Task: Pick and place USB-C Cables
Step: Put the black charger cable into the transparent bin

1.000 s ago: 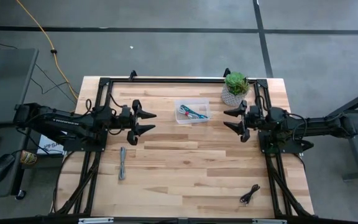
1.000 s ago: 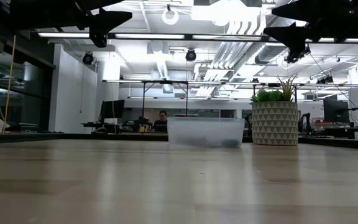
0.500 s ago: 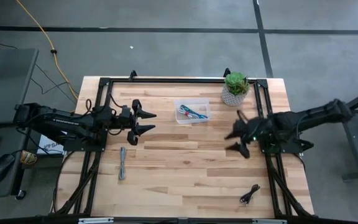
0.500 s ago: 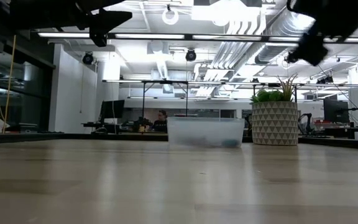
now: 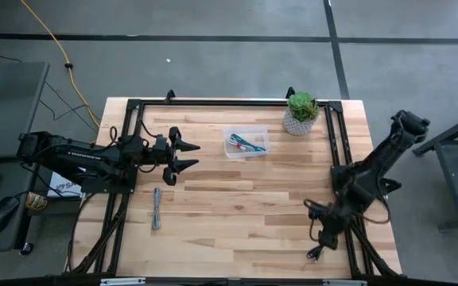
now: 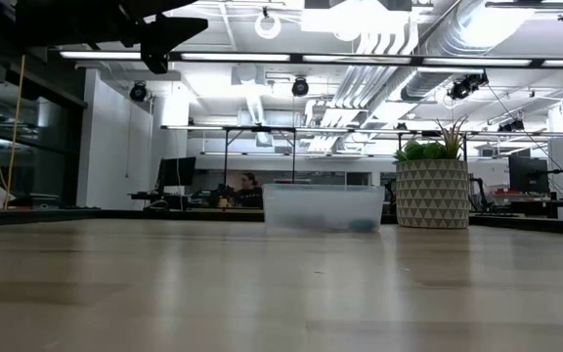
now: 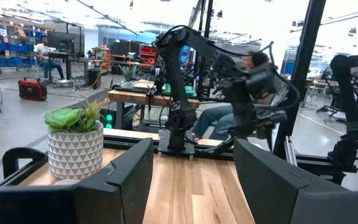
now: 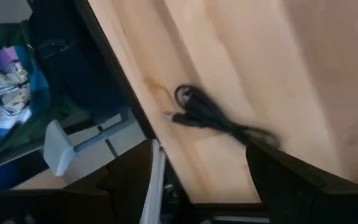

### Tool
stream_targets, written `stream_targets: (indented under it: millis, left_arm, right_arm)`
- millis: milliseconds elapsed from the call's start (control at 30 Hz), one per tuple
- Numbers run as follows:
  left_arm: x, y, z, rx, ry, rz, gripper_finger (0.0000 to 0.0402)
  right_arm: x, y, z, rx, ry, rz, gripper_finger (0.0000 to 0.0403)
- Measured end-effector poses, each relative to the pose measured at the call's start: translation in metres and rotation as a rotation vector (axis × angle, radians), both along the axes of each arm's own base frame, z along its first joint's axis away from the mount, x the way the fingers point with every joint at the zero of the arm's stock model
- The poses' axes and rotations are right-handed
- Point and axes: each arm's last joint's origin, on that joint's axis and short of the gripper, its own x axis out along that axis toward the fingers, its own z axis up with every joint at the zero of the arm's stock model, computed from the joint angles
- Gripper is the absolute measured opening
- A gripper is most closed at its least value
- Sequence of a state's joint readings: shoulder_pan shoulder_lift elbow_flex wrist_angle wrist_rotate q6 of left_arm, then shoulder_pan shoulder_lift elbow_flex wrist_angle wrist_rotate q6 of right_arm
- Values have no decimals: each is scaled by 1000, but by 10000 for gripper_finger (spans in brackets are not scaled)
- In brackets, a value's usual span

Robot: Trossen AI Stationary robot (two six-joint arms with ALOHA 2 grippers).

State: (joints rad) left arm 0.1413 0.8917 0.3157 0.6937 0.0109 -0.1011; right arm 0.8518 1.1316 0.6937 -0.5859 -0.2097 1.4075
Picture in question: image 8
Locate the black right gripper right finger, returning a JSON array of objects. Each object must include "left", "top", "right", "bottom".
[{"left": 245, "top": 141, "right": 358, "bottom": 224}]

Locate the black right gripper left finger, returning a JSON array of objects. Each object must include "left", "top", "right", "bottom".
[{"left": 0, "top": 139, "right": 155, "bottom": 224}]

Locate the black USB-C cable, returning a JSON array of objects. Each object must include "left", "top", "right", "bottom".
[{"left": 162, "top": 84, "right": 281, "bottom": 149}]

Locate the white aluminium extrusion bar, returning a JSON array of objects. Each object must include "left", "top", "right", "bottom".
[{"left": 139, "top": 139, "right": 167, "bottom": 224}]

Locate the person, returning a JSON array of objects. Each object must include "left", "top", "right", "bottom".
[{"left": 0, "top": 0, "right": 127, "bottom": 189}]

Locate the grey slotted rail with cap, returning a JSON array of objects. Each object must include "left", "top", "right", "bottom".
[{"left": 43, "top": 106, "right": 147, "bottom": 177}]

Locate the black table edge frame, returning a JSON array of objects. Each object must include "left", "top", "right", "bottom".
[{"left": 73, "top": 0, "right": 270, "bottom": 219}]

